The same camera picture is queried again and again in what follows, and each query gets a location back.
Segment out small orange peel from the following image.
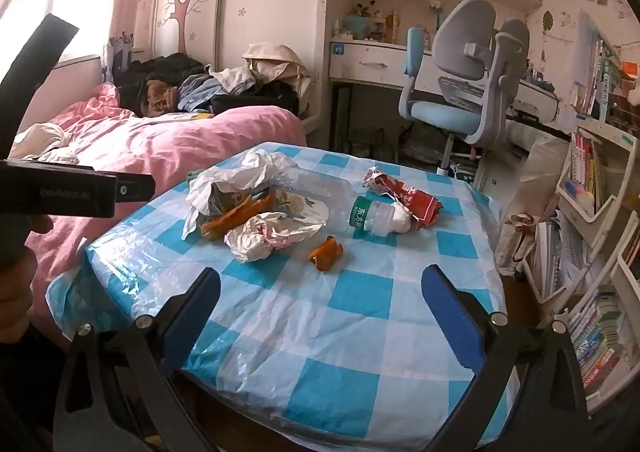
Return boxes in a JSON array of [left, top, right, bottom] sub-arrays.
[[308, 235, 345, 273]]

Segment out white paper wrapper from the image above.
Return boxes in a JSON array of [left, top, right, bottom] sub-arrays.
[[224, 211, 324, 264]]

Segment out pile of clothes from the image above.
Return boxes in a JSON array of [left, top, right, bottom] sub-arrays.
[[114, 43, 314, 119]]

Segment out clear plastic bottle green label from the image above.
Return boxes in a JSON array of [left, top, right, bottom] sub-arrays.
[[272, 172, 416, 236]]

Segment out white tote bag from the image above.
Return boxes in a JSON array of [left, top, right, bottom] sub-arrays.
[[495, 211, 537, 279]]

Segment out white bookshelf with books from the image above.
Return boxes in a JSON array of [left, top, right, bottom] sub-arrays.
[[520, 32, 640, 415]]

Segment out white desk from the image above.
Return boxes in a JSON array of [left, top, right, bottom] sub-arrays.
[[327, 39, 562, 143]]

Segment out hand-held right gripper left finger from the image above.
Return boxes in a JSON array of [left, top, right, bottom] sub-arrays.
[[52, 267, 222, 452]]

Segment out patterned curtain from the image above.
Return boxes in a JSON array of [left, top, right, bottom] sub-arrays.
[[102, 31, 135, 84]]

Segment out red snack wrapper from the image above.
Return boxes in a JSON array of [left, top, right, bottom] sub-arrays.
[[362, 166, 444, 231]]

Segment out white cloth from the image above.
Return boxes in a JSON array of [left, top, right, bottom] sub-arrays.
[[9, 123, 82, 164], [182, 149, 302, 239]]

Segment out colourful book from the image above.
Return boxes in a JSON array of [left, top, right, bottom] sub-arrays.
[[150, 111, 217, 121]]

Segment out long orange peel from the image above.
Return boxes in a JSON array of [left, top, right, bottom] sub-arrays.
[[200, 192, 276, 240]]

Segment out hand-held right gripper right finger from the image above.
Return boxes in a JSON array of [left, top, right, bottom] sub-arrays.
[[421, 265, 591, 452]]

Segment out white tissue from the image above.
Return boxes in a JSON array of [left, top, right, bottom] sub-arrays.
[[393, 206, 415, 234]]

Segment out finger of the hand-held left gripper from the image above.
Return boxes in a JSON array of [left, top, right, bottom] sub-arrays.
[[0, 13, 80, 160], [116, 174, 156, 204]]

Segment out person's left hand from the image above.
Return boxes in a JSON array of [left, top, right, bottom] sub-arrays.
[[0, 215, 55, 345]]

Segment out grey and blue desk chair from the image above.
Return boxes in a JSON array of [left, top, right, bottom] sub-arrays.
[[398, 0, 531, 178]]

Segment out white crumpled cloth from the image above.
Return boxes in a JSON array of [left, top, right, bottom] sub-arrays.
[[9, 123, 82, 164]]

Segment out pink duvet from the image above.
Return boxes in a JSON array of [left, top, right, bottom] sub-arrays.
[[10, 81, 307, 285]]

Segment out blue checked tablecloth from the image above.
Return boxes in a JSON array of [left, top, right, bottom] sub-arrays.
[[46, 142, 521, 450]]

